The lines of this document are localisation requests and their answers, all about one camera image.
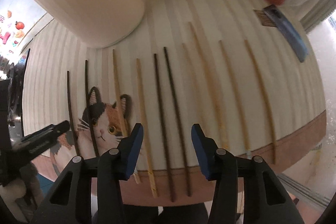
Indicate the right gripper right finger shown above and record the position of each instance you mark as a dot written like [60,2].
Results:
[265,198]

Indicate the pale wooden chopstick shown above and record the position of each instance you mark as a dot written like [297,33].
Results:
[195,87]

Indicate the bamboo chopstick far right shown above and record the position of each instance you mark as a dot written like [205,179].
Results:
[265,99]

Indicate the blue smartphone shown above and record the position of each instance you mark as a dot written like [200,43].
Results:
[288,31]

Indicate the striped cat placemat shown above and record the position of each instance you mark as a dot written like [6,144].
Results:
[295,92]

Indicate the bamboo chopstick taped tip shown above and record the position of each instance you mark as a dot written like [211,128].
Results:
[238,100]

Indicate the dark chopstick far left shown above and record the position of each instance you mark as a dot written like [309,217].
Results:
[71,117]

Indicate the long bamboo chopstick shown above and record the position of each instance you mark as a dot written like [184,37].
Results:
[219,114]

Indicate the dark brown chopstick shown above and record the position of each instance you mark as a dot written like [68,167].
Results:
[163,130]
[179,123]

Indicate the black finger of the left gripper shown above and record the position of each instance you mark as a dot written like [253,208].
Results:
[46,136]

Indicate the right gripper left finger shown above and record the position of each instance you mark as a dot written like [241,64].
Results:
[69,199]

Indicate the light wooden chopstick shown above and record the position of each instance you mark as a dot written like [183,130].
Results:
[147,146]
[118,94]

